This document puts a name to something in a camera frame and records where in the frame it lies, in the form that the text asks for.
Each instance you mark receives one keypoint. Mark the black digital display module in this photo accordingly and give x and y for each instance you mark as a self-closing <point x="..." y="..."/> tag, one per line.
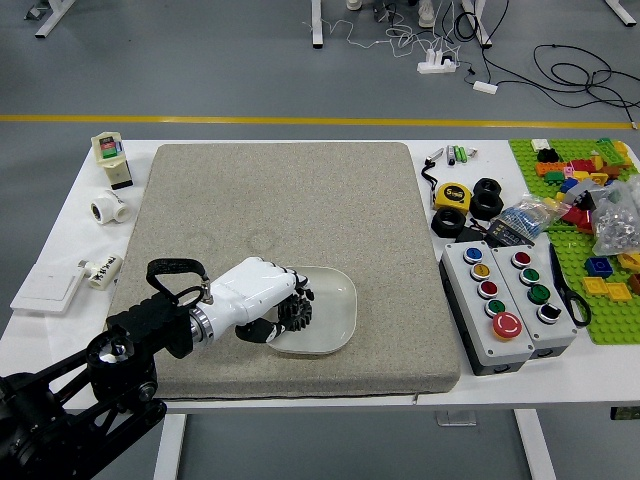
<point x="510" y="233"/>

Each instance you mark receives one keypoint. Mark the black flat plastic piece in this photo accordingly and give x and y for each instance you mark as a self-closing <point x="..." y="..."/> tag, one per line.
<point x="470" y="235"/>

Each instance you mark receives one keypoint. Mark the orange building brick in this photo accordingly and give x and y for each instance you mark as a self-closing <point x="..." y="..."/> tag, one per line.
<point x="547" y="168"/>

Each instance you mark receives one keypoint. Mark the long green building brick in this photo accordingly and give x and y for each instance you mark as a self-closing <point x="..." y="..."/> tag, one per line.
<point x="610" y="150"/>

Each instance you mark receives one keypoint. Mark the white printed pipe fitting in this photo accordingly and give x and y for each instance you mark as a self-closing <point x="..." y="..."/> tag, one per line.
<point x="102" y="270"/>

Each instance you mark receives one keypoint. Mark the brown building brick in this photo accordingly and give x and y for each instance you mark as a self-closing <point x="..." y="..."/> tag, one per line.
<point x="635" y="283"/>

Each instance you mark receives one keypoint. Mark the green battery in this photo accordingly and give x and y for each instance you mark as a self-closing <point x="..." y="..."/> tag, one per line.
<point x="464" y="153"/>
<point x="457" y="153"/>

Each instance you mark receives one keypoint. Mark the white desk leg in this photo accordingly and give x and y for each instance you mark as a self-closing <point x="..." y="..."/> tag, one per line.
<point x="52" y="17"/>
<point x="622" y="11"/>
<point x="318" y="25"/>
<point x="479" y="22"/>

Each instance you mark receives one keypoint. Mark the plastic bag of metal nuts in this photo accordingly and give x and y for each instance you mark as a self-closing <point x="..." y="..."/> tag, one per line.
<point x="615" y="225"/>

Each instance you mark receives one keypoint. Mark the large red building brick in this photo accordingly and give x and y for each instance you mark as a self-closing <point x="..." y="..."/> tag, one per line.
<point x="575" y="216"/>

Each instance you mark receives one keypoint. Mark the cream switch box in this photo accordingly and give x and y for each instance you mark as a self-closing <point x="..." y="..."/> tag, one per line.
<point x="111" y="160"/>

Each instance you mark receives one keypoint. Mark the white power strip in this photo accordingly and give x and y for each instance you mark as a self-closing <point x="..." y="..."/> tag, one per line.
<point x="435" y="65"/>

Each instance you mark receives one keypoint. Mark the grey four-button control box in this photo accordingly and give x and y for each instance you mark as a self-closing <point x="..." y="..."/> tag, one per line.
<point x="555" y="327"/>

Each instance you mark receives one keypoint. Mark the yellow building brick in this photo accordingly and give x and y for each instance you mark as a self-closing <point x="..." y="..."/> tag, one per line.
<point x="624" y="150"/>
<point x="629" y="260"/>

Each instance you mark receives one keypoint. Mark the pink building brick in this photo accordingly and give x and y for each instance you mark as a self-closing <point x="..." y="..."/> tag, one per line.
<point x="568" y="171"/>

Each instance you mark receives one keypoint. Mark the plastic bag of blue parts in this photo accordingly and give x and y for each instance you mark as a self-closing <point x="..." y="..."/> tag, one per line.
<point x="525" y="217"/>

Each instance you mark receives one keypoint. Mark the white pipe tee fitting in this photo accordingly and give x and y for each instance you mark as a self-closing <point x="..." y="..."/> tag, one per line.
<point x="112" y="207"/>

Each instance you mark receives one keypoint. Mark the grey under-table bracket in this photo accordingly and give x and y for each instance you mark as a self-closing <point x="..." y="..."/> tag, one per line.
<point x="455" y="418"/>

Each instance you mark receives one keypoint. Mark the grey building brick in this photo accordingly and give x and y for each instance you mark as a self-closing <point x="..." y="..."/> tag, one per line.
<point x="585" y="189"/>

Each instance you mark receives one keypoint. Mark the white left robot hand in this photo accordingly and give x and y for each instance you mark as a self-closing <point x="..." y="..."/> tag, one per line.
<point x="250" y="290"/>

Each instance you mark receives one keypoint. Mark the green building baseplate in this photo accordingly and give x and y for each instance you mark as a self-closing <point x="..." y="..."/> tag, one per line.
<point x="565" y="265"/>

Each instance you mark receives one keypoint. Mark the big black gear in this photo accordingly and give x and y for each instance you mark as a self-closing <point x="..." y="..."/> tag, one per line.
<point x="302" y="321"/>

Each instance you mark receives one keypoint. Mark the grey five-button control box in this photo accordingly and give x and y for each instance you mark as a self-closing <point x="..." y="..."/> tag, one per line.
<point x="470" y="300"/>

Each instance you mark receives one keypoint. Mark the yellow flat tile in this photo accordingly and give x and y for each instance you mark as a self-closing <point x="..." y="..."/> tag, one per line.
<point x="595" y="286"/>
<point x="618" y="291"/>

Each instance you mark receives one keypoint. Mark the big black hex nut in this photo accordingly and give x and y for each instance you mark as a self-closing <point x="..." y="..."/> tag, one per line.
<point x="477" y="205"/>
<point x="487" y="186"/>
<point x="440" y="225"/>

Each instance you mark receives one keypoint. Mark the black scissors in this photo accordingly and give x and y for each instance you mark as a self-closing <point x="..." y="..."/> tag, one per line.
<point x="559" y="275"/>

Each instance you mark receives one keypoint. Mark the grey-brown mat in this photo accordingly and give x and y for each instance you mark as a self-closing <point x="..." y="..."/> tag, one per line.
<point x="300" y="200"/>

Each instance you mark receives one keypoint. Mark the white square plate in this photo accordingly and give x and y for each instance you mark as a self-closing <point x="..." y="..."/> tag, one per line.
<point x="330" y="310"/>

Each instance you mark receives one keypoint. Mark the white and black battery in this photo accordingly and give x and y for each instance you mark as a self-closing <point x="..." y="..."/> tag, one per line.
<point x="450" y="154"/>

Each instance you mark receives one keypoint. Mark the person's shoe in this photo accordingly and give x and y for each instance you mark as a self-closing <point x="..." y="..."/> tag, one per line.
<point x="353" y="4"/>
<point x="425" y="12"/>

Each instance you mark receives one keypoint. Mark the white building brick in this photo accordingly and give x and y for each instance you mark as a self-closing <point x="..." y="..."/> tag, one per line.
<point x="540" y="145"/>

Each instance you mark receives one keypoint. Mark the white flat panel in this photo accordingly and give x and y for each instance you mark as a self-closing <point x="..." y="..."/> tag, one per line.
<point x="45" y="290"/>

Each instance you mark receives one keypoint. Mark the small green building brick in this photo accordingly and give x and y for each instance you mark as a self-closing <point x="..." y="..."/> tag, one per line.
<point x="552" y="177"/>

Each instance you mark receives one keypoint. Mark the white table leg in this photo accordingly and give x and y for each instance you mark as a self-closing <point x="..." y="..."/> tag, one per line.
<point x="172" y="460"/>
<point x="537" y="450"/>

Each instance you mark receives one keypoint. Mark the dark under-table controller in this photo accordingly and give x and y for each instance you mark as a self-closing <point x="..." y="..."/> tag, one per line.
<point x="625" y="414"/>

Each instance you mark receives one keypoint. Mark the yellow tape measure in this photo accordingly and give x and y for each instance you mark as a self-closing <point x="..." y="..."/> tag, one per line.
<point x="452" y="195"/>

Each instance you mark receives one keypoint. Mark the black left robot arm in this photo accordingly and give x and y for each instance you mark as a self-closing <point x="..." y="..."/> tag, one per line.
<point x="145" y="320"/>

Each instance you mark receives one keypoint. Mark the black building brick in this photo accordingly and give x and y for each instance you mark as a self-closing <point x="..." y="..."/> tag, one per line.
<point x="547" y="155"/>

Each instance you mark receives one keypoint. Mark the white power adapter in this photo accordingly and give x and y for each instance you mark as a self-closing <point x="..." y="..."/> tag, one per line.
<point x="485" y="87"/>

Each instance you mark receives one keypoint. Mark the small blue building brick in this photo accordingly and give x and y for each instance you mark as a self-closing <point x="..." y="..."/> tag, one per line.
<point x="567" y="186"/>

